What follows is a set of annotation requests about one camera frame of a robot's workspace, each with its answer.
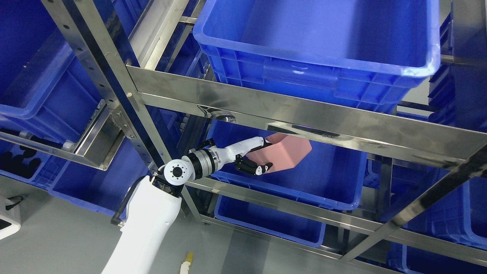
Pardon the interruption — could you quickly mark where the white robotic hand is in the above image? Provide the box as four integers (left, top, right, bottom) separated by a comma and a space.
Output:
217, 137, 273, 176

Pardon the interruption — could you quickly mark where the pink plastic storage box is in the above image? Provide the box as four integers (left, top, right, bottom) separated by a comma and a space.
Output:
246, 132, 312, 173

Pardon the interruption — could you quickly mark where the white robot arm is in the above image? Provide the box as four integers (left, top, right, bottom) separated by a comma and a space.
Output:
102, 137, 273, 274

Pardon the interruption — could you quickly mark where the blue bottom shelf bin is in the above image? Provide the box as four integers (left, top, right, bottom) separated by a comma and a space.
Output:
214, 196, 326, 247

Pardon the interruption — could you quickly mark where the blue target shelf bin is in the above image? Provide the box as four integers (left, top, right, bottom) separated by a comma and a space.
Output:
213, 141, 367, 210

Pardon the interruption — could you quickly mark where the stainless steel shelf rack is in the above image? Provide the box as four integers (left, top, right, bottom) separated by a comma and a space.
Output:
1, 0, 486, 273

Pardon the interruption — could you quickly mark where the blue bin left shelf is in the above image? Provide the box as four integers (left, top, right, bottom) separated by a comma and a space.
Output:
0, 0, 102, 143

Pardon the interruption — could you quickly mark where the blue bin lower left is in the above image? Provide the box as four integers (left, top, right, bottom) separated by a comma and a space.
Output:
48, 139, 151, 217

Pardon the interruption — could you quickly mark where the large blue top bin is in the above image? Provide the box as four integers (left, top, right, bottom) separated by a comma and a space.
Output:
193, 0, 441, 114

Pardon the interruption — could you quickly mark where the white device corner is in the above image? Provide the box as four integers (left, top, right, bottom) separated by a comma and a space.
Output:
0, 195, 24, 240

